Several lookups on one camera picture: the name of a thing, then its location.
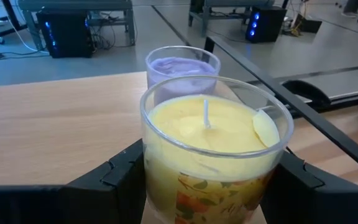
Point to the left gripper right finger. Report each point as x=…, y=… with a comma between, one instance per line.
x=322, y=205

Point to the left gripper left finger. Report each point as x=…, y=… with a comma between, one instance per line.
x=73, y=205

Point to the yellow candle glass jar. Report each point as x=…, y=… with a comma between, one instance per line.
x=210, y=137

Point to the purple candle glass jar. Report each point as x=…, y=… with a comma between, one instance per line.
x=182, y=67

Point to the dark office chair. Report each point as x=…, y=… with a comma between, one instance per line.
x=323, y=96

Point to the black computer blue light strips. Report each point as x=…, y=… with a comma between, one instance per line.
x=67, y=34

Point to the black computer three blue lights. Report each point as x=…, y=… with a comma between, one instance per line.
x=269, y=25

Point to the wooden shelf black metal frame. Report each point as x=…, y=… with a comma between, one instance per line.
x=57, y=124

